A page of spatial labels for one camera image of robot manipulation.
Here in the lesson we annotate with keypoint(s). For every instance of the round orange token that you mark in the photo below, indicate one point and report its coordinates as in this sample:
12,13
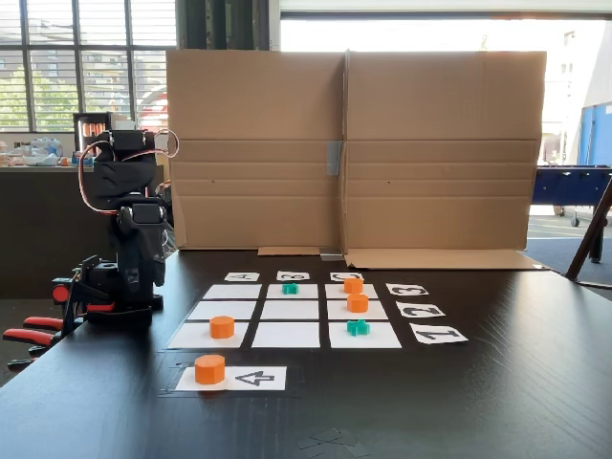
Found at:
358,303
222,327
353,285
209,370

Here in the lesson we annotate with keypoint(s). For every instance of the white paper grid square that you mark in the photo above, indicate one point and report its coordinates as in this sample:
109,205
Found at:
308,292
385,342
233,291
191,342
290,310
222,310
286,334
334,313
332,291

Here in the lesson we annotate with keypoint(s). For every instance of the green cross token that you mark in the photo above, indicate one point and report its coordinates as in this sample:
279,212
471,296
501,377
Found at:
290,288
358,327

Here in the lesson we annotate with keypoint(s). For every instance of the white paper letter A sheet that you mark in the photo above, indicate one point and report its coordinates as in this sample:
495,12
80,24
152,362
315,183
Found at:
229,278

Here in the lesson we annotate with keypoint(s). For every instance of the dark counter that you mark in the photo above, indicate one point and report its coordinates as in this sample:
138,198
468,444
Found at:
38,229

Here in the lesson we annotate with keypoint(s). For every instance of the drinks fridge with cans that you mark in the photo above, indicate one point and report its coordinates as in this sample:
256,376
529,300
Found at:
88,128

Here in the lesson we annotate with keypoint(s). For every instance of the white paper letter B sheet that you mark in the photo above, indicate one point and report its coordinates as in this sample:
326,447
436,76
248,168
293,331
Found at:
281,278

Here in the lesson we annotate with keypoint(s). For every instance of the large brown cardboard box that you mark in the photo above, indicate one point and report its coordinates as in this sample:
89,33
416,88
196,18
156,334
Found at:
263,119

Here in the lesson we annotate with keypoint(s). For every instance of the window with blinds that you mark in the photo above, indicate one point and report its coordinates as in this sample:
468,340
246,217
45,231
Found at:
52,86

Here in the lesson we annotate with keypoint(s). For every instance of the white paper arrow sheet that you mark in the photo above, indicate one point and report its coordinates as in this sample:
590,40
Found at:
279,385

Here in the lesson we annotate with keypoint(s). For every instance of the white paper letter C sheet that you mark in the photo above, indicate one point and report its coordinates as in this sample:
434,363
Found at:
334,275

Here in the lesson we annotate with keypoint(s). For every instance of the white paper number 3 sheet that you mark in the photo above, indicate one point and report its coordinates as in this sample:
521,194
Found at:
392,291

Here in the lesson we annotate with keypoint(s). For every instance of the white paper number 2 sheet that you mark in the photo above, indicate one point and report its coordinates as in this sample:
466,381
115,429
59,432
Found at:
404,313

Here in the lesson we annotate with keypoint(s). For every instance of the white paper number 1 sheet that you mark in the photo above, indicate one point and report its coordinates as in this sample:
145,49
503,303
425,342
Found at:
421,338

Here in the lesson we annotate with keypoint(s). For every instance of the blue foosball table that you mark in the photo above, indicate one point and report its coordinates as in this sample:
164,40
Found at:
564,184

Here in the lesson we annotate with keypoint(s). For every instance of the tripod with brown legs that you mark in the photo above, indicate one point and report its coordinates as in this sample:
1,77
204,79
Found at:
590,232

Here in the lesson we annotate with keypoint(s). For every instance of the blue panel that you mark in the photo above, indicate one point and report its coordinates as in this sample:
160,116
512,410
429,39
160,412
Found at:
597,138

